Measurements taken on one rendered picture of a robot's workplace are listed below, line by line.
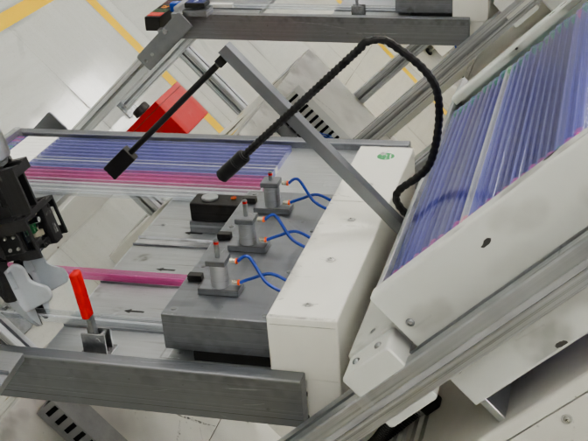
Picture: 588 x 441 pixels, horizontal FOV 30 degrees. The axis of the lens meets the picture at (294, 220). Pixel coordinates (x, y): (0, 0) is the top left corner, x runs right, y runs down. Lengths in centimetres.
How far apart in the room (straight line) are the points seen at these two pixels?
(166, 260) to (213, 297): 24
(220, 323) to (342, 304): 14
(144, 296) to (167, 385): 20
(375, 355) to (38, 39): 264
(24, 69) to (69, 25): 38
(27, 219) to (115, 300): 18
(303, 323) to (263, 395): 10
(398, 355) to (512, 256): 16
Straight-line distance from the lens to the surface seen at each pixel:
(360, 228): 137
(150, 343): 133
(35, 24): 368
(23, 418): 181
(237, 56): 133
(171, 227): 160
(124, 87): 276
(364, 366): 113
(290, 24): 260
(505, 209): 104
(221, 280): 128
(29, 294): 138
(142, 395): 129
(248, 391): 124
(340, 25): 257
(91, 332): 132
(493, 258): 107
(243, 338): 125
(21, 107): 334
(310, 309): 120
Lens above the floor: 193
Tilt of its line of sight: 29 degrees down
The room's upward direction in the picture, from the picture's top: 50 degrees clockwise
